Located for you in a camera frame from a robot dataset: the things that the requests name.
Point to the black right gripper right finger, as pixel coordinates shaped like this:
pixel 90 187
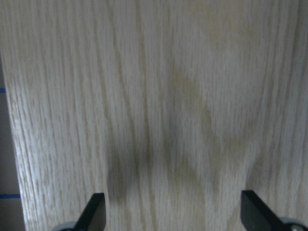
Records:
pixel 257 216

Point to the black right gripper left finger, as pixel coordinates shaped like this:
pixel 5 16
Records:
pixel 93 217

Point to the wooden drawer cabinet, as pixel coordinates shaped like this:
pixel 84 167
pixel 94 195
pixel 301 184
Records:
pixel 169 107

